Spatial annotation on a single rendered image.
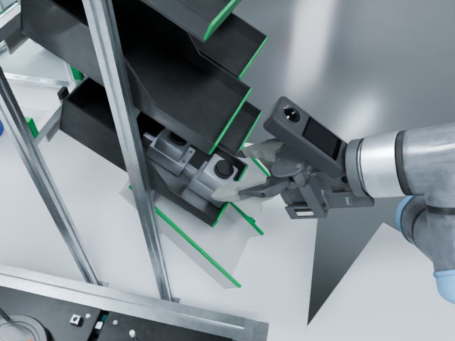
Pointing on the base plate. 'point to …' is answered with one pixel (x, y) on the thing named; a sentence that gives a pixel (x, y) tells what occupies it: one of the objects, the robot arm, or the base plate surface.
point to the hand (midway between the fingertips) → (227, 170)
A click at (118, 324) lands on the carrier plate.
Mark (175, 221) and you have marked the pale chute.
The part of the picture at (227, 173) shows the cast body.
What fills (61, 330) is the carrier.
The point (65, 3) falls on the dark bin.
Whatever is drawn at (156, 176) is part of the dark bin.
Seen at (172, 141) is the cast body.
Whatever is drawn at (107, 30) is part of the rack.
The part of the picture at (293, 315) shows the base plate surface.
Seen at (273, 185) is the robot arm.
